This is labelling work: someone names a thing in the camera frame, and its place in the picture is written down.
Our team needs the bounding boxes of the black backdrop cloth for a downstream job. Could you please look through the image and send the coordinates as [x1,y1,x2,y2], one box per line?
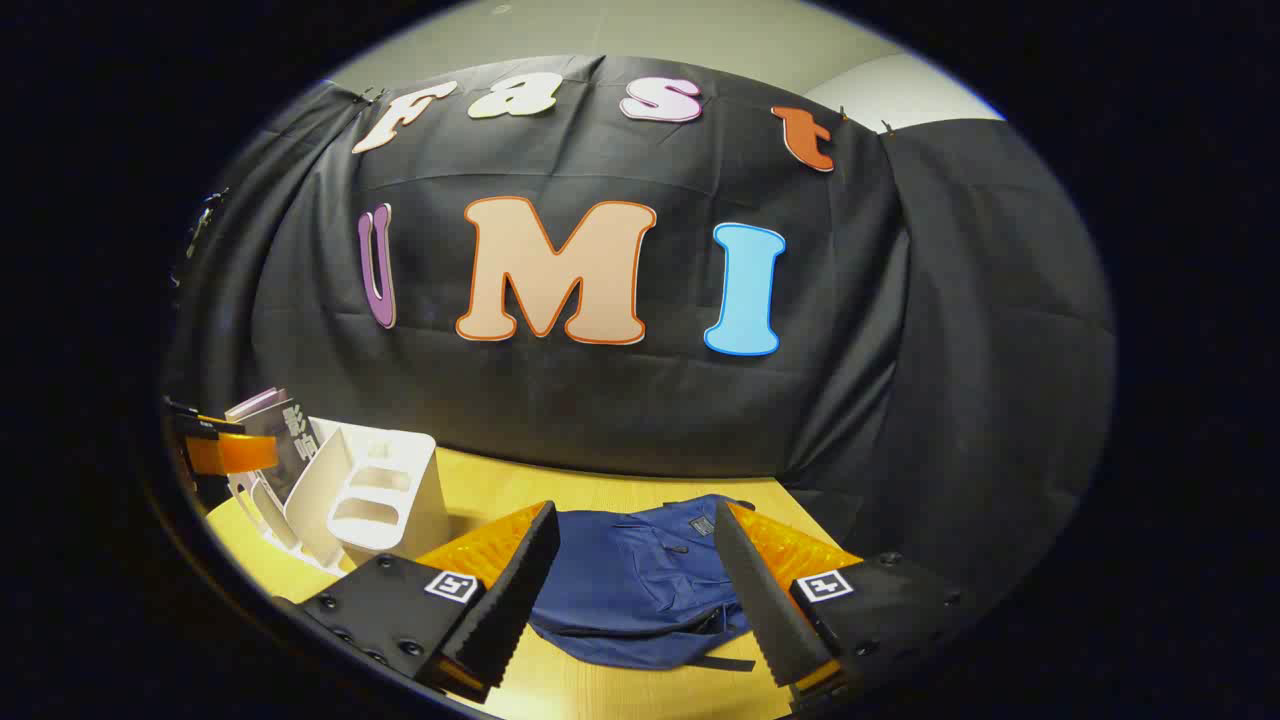
[165,55,1117,641]

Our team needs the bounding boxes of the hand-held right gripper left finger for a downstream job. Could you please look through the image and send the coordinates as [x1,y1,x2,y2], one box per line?
[272,500,562,705]

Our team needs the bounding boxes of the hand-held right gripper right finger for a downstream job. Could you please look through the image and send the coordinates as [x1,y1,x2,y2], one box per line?
[712,500,969,714]

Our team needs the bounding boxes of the dark grey book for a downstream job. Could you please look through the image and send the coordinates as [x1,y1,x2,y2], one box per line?
[244,398,322,506]

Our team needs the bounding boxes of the blue schoolbag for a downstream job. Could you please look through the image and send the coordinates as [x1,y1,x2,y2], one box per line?
[527,494,793,674]

